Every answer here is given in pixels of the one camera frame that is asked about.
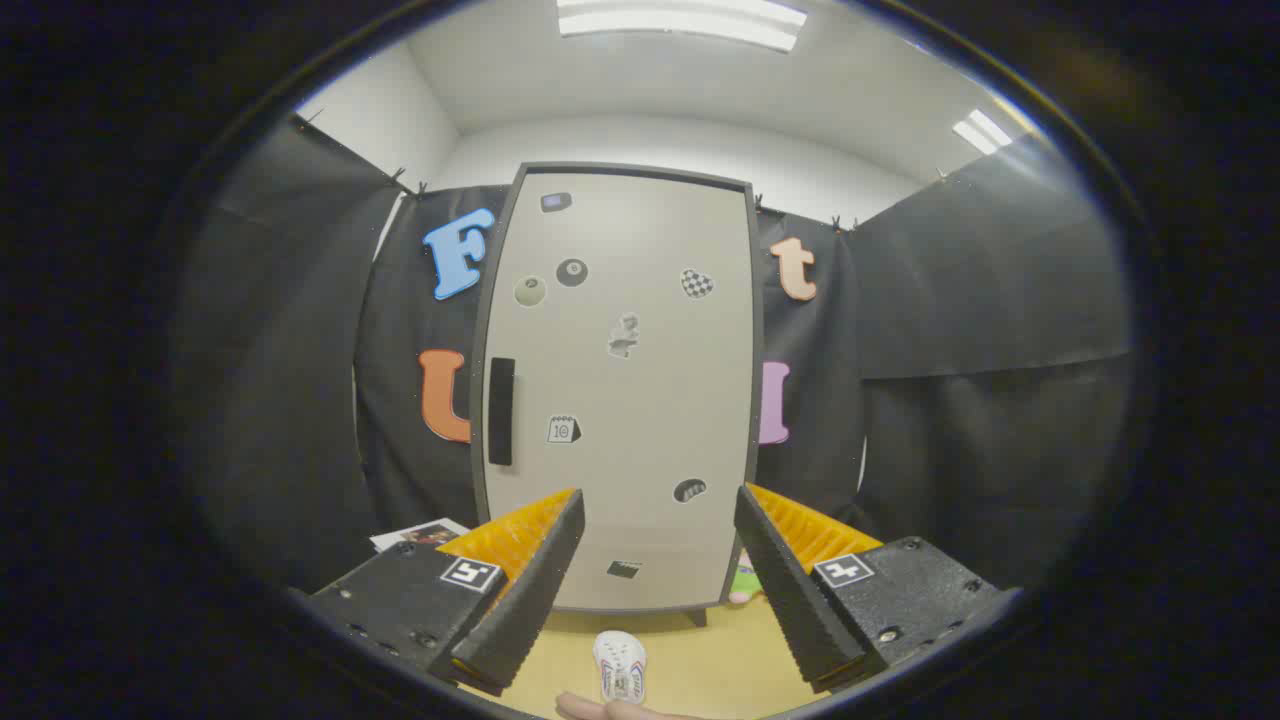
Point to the black backdrop cloth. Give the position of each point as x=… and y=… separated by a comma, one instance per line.
x=950, y=300

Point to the small ceiling light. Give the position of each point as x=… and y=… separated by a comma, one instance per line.
x=982, y=130

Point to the grey shoe cabinet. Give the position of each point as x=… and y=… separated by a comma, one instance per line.
x=478, y=450

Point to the beige shoe cabinet door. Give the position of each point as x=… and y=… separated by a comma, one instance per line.
x=640, y=400

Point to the pink and green plush toy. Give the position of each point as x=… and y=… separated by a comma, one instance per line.
x=745, y=582

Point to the stack of books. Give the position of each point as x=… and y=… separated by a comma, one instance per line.
x=425, y=533

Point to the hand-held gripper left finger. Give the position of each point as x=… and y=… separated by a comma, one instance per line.
x=530, y=600

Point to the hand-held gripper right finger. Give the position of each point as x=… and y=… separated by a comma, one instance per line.
x=790, y=600

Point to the long ceiling light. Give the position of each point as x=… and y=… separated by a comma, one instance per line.
x=680, y=22

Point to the white lace-up shoe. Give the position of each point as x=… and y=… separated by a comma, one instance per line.
x=620, y=660

